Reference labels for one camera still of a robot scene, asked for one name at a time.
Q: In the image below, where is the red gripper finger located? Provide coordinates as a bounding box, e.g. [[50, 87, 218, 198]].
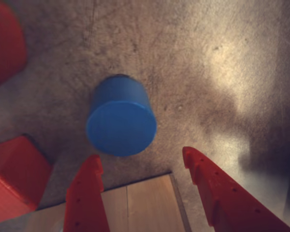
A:
[[182, 146, 290, 232], [63, 154, 111, 232]]

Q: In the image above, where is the blue wooden cylinder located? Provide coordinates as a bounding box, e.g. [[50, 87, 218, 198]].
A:
[[86, 73, 158, 158]]

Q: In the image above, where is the wooden shape sorter box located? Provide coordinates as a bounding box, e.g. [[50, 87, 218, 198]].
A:
[[21, 172, 193, 232]]

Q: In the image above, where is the red wooden cube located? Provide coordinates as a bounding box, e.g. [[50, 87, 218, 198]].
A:
[[0, 135, 54, 226]]

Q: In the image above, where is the orange teardrop wooden block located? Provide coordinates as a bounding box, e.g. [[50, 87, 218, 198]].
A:
[[0, 0, 29, 94]]

